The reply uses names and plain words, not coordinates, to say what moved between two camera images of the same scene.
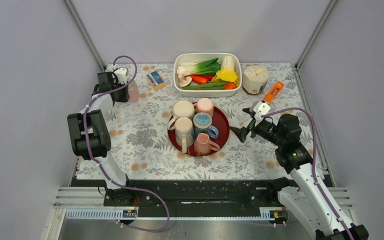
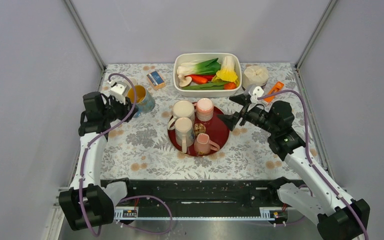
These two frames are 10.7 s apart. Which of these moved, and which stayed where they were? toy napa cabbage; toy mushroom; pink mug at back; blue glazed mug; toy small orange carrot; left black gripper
Moved: blue glazed mug; left black gripper
Stayed: pink mug at back; toy napa cabbage; toy mushroom; toy small orange carrot
